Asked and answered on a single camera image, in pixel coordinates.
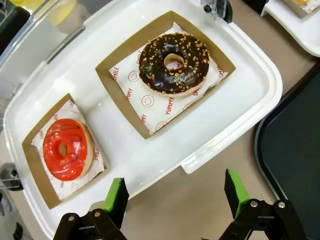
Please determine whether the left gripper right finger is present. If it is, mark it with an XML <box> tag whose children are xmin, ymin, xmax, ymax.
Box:
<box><xmin>218</xmin><ymin>168</ymin><xmax>307</xmax><ymax>240</ymax></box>

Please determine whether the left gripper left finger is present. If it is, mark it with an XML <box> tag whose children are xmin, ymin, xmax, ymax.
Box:
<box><xmin>53</xmin><ymin>177</ymin><xmax>130</xmax><ymax>240</ymax></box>

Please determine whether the smiley printed paper liner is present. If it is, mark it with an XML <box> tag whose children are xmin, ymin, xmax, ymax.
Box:
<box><xmin>109</xmin><ymin>21</ymin><xmax>230</xmax><ymax>135</ymax></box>
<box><xmin>299</xmin><ymin>0</ymin><xmax>320</xmax><ymax>13</ymax></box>
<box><xmin>31</xmin><ymin>99</ymin><xmax>106</xmax><ymax>201</ymax></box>

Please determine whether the red glazed donut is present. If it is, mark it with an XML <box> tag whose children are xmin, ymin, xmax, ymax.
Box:
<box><xmin>42</xmin><ymin>118</ymin><xmax>95</xmax><ymax>182</ymax></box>

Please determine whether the brown cardboard donut box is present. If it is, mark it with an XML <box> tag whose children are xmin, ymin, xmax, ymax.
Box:
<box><xmin>21</xmin><ymin>93</ymin><xmax>111</xmax><ymax>210</ymax></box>
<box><xmin>95</xmin><ymin>10</ymin><xmax>237</xmax><ymax>140</ymax></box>
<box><xmin>287</xmin><ymin>0</ymin><xmax>320</xmax><ymax>19</ymax></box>

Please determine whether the black serving tray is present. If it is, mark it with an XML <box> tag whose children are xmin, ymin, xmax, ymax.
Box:
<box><xmin>254</xmin><ymin>72</ymin><xmax>320</xmax><ymax>240</ymax></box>

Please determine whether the chocolate donut with nut bits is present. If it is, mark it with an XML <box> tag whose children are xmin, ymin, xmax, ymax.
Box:
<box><xmin>138</xmin><ymin>33</ymin><xmax>210</xmax><ymax>98</ymax></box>

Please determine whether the white display case base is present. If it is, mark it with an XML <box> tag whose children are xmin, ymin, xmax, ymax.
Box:
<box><xmin>263</xmin><ymin>0</ymin><xmax>320</xmax><ymax>58</ymax></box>
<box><xmin>2</xmin><ymin>0</ymin><xmax>284</xmax><ymax>240</ymax></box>

